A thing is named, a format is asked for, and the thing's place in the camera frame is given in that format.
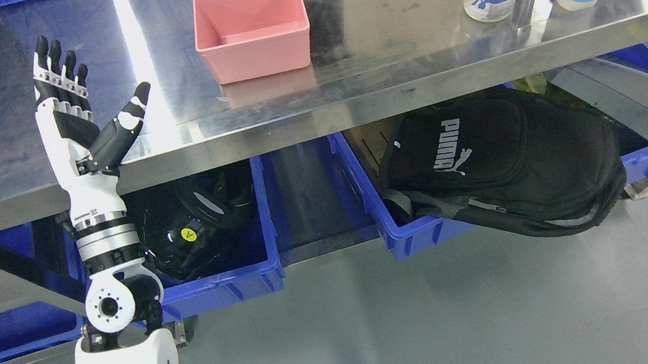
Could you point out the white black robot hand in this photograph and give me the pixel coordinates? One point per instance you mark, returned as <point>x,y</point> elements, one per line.
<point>85,157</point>

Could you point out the pink plastic storage box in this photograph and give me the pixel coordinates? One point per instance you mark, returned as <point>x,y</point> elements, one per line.
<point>242,40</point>

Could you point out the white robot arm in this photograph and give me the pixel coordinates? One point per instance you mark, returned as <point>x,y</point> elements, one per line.
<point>124,316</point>

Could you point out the blue bin far left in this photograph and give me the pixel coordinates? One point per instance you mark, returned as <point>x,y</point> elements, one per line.
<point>42,286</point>

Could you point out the black gear with yellow sticker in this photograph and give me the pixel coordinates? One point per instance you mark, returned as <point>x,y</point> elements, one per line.
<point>190,225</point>

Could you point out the blue bin with black gear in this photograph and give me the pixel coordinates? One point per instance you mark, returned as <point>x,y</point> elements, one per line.
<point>252,270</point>

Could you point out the blue bin with backpack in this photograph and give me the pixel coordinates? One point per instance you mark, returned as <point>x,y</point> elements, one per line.
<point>361,149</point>

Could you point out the black Puma backpack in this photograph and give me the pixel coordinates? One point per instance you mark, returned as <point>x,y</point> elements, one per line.
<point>504,159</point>

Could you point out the grey metal tray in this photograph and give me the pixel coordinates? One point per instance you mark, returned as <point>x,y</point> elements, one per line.
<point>619,91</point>

